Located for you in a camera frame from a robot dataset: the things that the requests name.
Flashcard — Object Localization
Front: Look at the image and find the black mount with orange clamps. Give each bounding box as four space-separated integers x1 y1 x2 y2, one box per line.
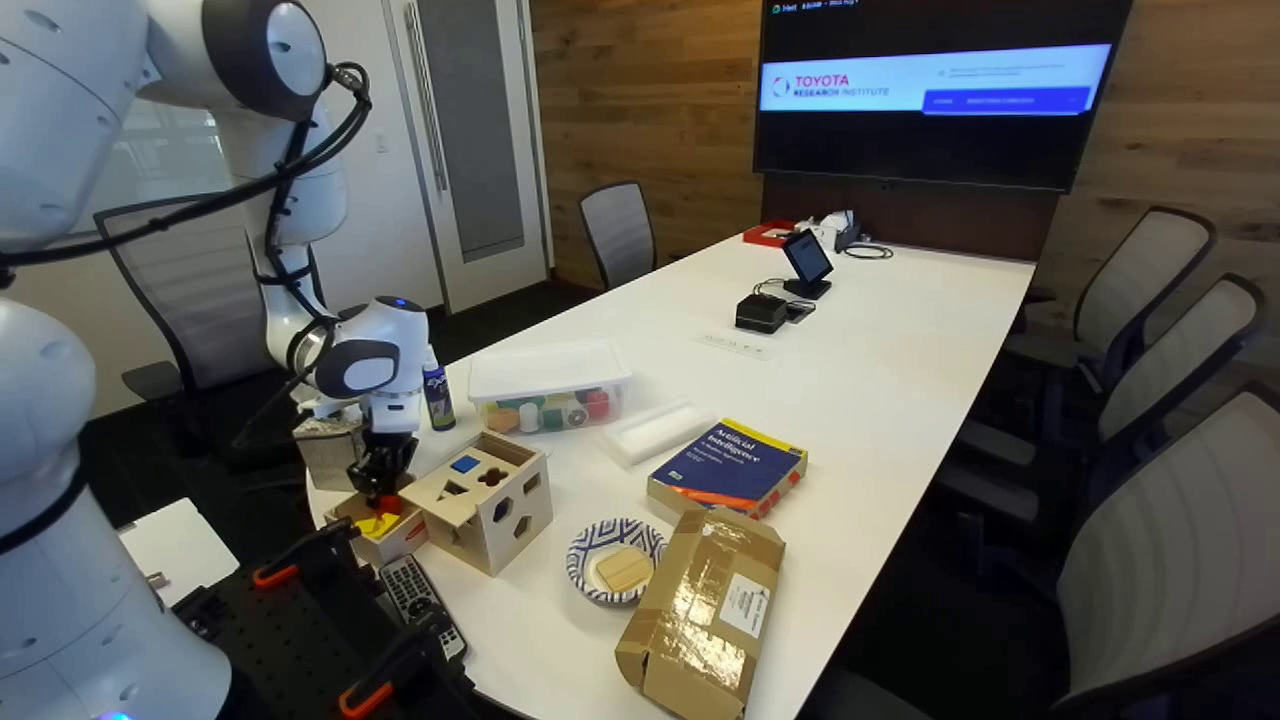
173 515 525 720

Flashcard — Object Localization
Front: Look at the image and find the blue label spray bottle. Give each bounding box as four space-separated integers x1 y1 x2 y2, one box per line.
419 361 460 434

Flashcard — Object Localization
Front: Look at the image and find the white door with glass panel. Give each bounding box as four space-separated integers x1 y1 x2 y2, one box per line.
382 0 552 314

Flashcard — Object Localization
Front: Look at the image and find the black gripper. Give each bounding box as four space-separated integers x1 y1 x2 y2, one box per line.
346 432 419 511

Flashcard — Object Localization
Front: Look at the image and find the tan square wooden piece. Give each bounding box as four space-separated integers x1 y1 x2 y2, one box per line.
593 544 656 598

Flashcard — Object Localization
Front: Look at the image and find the white foam block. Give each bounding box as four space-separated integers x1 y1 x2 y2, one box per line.
601 402 718 468

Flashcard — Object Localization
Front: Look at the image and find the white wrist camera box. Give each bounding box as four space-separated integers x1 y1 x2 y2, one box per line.
361 391 430 443

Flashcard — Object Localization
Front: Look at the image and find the white paper sheet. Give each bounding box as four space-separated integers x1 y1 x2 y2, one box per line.
118 490 244 611

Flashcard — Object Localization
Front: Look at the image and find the wall mounted TV screen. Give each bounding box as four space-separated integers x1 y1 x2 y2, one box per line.
751 0 1135 196

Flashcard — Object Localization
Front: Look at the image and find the black keypad remote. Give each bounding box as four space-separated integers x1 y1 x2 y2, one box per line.
374 552 474 666

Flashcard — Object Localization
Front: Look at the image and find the small wooden tray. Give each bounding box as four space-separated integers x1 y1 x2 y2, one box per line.
319 490 433 568

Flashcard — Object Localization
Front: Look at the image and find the blue patterned paper plate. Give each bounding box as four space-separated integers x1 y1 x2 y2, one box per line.
563 515 670 611

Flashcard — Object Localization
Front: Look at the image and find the taped cardboard box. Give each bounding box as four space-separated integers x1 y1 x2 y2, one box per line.
611 505 794 720

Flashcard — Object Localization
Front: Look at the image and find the clear bin with white lid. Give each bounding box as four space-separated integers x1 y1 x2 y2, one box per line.
469 346 641 439

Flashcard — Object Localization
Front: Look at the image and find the blue book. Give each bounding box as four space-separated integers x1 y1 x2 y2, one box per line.
646 413 812 523

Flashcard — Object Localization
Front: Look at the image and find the wooden shape sorter box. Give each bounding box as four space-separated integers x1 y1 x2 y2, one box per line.
396 426 556 579

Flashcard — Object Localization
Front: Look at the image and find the black box device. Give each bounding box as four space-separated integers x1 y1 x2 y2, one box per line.
732 292 794 337

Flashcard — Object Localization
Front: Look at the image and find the red tray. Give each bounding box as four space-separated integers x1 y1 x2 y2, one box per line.
741 220 799 250

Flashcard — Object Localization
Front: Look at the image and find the yellow block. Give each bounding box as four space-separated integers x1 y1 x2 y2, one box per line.
351 509 403 544

